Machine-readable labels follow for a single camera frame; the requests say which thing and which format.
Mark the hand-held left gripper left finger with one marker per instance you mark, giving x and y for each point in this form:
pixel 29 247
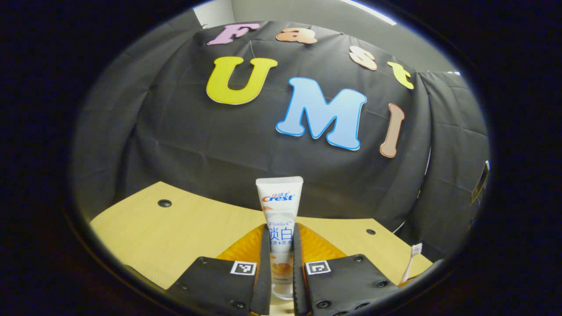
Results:
pixel 264 272

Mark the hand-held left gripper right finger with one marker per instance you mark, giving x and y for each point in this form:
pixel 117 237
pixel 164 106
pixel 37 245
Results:
pixel 298 272

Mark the white toothpaste tube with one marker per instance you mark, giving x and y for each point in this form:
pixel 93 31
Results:
pixel 279 210

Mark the white toothbrush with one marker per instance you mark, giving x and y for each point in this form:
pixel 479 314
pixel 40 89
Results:
pixel 416 250

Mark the wooden desktop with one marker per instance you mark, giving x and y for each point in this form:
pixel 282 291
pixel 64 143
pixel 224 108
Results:
pixel 175 232

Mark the black backdrop cloth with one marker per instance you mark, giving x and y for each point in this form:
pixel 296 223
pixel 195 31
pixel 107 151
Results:
pixel 197 145

